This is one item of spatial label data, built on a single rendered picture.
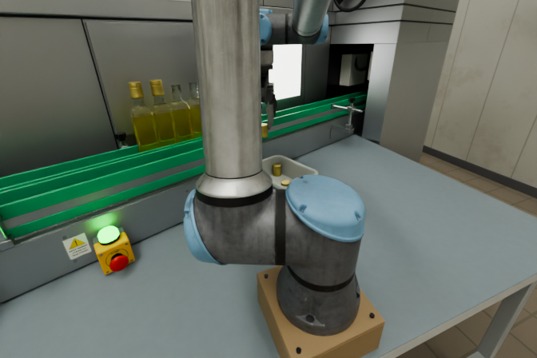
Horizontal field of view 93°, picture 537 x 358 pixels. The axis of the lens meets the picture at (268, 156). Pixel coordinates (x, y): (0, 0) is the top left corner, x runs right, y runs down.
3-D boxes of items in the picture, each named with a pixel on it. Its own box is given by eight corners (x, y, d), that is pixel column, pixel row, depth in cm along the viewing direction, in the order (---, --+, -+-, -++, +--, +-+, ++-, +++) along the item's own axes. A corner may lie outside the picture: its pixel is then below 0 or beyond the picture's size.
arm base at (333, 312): (377, 311, 44) (388, 272, 40) (304, 354, 39) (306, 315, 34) (325, 249, 57) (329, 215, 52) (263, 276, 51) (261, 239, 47)
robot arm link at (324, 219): (367, 288, 38) (383, 217, 31) (275, 285, 38) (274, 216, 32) (348, 230, 48) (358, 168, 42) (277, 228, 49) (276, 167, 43)
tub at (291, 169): (278, 172, 108) (278, 153, 104) (320, 193, 92) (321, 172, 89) (244, 186, 98) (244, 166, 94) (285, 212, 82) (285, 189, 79)
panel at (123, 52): (298, 97, 140) (300, 27, 126) (302, 97, 138) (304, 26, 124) (115, 134, 87) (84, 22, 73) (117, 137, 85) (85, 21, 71)
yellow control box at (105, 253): (129, 247, 70) (121, 225, 67) (137, 263, 65) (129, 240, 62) (100, 260, 66) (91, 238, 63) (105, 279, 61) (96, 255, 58)
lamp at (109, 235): (117, 230, 66) (114, 220, 64) (122, 239, 62) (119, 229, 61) (97, 238, 63) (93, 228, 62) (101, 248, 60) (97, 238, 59)
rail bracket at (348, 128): (332, 136, 139) (336, 93, 129) (359, 144, 127) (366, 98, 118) (327, 137, 136) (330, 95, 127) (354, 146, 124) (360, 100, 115)
